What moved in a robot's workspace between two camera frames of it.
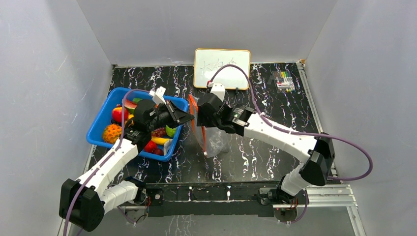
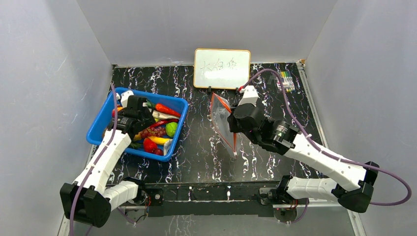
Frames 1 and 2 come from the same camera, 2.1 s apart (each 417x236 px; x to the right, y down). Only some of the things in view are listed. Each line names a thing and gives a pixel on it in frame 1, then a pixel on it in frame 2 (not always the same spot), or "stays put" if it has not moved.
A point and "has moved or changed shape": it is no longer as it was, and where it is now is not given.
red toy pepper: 150,146 stays put
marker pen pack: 283,81 stays put
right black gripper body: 202,110 -> 234,119
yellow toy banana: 159,140 stays put
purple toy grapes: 161,132 stays put
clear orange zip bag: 213,141 has moved or changed shape
